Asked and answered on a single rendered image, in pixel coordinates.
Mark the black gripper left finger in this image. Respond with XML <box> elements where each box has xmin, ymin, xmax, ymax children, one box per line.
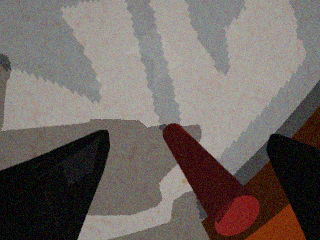
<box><xmin>0</xmin><ymin>129</ymin><xmax>111</xmax><ymax>240</ymax></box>

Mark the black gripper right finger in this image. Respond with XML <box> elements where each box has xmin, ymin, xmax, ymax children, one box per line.
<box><xmin>267</xmin><ymin>133</ymin><xmax>320</xmax><ymax>240</ymax></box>

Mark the dark red peg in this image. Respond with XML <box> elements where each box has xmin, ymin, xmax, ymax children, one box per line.
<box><xmin>163</xmin><ymin>123</ymin><xmax>260</xmax><ymax>236</ymax></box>

